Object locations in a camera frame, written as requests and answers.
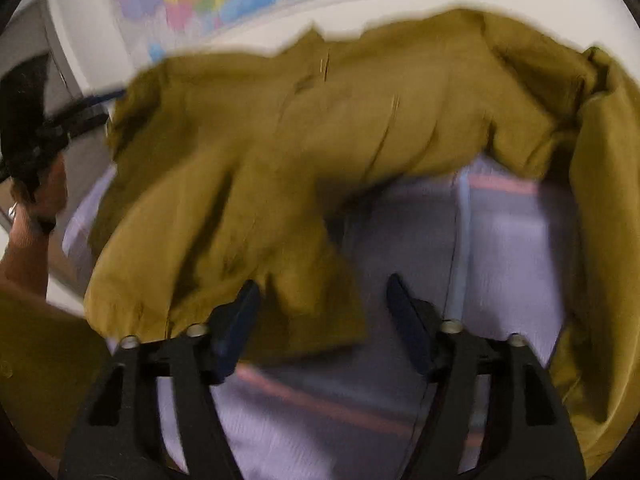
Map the person's left hand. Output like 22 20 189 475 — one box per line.
9 152 69 235

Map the grey door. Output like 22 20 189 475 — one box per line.
0 0 88 108

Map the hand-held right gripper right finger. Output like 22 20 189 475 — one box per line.
386 273 586 480

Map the purple plaid bed sheet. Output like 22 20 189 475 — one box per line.
62 155 583 480

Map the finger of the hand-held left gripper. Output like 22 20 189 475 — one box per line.
44 87 126 142

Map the person's mustard clothing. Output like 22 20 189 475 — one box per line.
0 287 113 461

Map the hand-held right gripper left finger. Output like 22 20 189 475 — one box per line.
59 280 261 480

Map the person's left forearm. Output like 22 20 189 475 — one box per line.
0 217 53 308

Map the olive green garment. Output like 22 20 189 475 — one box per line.
82 7 640 476

